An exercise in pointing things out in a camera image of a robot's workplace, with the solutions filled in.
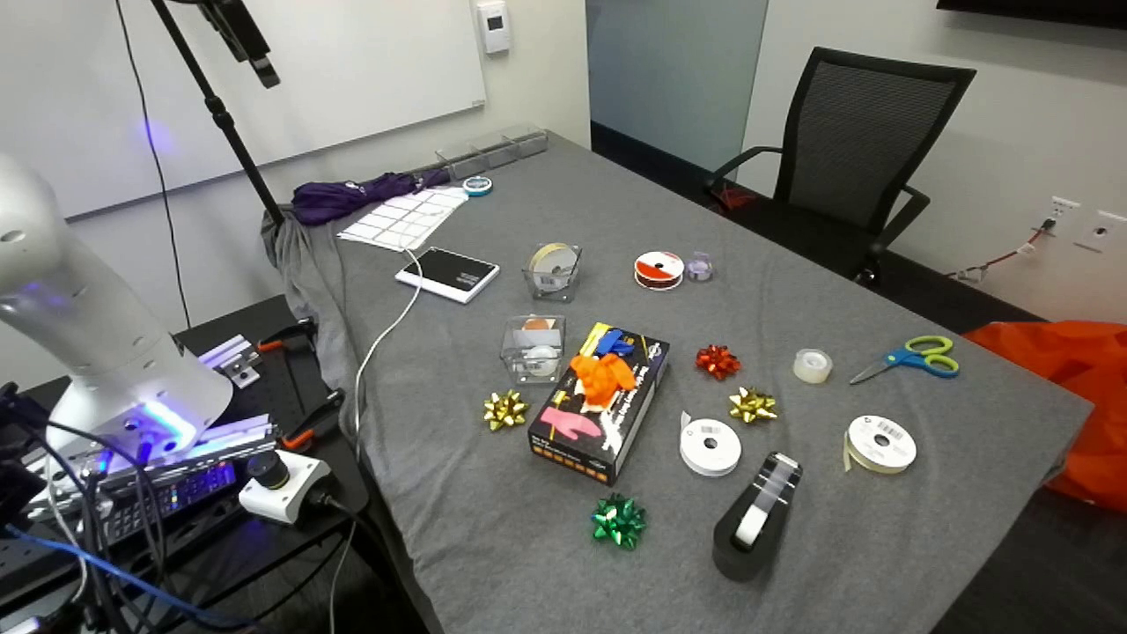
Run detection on orange ribbon spool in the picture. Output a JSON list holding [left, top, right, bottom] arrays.
[[631, 248, 690, 297]]

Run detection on white ribbon spool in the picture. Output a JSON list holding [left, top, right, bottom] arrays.
[[838, 407, 923, 479], [676, 407, 748, 481]]

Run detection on purple ribbon bundle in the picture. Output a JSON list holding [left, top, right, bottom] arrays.
[[288, 167, 458, 228]]

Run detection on blue gift bow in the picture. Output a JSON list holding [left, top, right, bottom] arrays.
[[588, 325, 636, 361]]

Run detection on orange gift bow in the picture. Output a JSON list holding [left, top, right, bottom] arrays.
[[566, 350, 640, 407]]

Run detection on gold gift bow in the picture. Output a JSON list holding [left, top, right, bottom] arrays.
[[480, 388, 531, 438], [726, 385, 782, 429]]

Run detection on black box of gift bows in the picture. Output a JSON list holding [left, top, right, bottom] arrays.
[[525, 321, 673, 491]]

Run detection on red gift bow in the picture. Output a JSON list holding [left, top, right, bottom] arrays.
[[695, 341, 742, 385]]

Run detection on white sticker sheet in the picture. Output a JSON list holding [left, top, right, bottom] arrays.
[[335, 183, 473, 258]]

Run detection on green gift bow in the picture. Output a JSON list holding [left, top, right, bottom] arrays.
[[588, 491, 652, 553]]

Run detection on white round lid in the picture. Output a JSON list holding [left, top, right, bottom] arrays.
[[789, 345, 838, 388]]

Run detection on grey tablecloth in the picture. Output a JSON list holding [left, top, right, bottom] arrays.
[[262, 129, 1094, 634]]

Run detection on black tape dispenser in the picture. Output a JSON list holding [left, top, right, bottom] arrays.
[[709, 446, 807, 584]]

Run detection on white power adapter block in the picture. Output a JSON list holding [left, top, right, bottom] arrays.
[[236, 446, 335, 528]]

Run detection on black office chair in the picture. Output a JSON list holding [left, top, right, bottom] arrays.
[[700, 42, 979, 287]]

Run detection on blue green scissors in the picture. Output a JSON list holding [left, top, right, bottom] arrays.
[[847, 330, 966, 392]]

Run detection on orange cloth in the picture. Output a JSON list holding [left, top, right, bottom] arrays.
[[966, 318, 1127, 518]]

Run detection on white charging cable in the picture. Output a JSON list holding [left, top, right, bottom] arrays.
[[350, 277, 431, 442]]

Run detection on white wall thermostat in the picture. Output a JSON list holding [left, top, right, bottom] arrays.
[[473, 0, 517, 60]]

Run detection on black camera stand pole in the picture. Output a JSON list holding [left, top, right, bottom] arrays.
[[147, 0, 288, 228]]

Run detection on silver robot base rail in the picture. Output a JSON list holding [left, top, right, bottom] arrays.
[[18, 330, 278, 520]]

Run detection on white wall outlet plate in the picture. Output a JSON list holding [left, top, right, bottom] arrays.
[[1038, 195, 1127, 258]]

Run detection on blue cable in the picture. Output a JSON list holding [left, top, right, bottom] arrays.
[[0, 520, 207, 626]]

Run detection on black wall screen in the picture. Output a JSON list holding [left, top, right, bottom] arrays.
[[935, 0, 1127, 34]]

